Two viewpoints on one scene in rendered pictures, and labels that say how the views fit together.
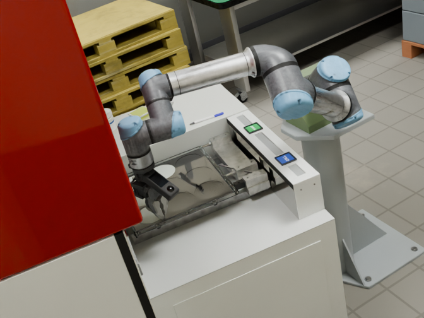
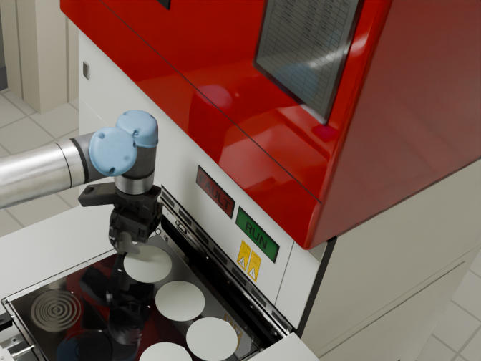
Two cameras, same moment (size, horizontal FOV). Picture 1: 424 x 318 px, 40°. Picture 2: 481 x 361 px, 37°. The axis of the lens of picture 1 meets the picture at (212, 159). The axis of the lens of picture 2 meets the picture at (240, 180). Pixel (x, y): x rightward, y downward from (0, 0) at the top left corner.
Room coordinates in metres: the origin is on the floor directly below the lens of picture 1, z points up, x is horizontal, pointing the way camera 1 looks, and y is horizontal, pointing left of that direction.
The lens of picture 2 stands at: (2.46, -0.15, 2.06)
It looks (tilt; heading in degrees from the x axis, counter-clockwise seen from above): 42 degrees down; 147
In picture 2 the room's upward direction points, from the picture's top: 12 degrees clockwise
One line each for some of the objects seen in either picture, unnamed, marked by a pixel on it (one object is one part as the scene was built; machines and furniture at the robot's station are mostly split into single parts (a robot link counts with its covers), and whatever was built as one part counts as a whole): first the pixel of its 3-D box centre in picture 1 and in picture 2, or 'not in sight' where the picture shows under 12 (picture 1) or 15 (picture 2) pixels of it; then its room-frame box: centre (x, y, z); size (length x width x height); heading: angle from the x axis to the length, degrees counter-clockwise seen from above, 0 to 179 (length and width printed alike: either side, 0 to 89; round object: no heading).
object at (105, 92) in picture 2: (110, 211); (178, 180); (1.46, 0.34, 1.02); 0.81 x 0.03 x 0.40; 13
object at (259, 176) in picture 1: (255, 178); not in sight; (1.63, -0.13, 0.89); 0.08 x 0.03 x 0.03; 103
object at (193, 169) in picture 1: (170, 187); (134, 324); (1.70, 0.16, 0.90); 0.34 x 0.34 x 0.01; 13
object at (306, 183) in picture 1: (271, 159); not in sight; (1.72, -0.20, 0.89); 0.55 x 0.09 x 0.14; 13
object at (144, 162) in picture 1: (140, 158); (134, 174); (1.53, 0.21, 1.13); 0.08 x 0.08 x 0.05
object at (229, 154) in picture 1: (238, 164); not in sight; (1.78, -0.09, 0.87); 0.36 x 0.08 x 0.03; 13
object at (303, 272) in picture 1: (218, 264); not in sight; (1.80, 0.08, 0.41); 0.96 x 0.64 x 0.82; 13
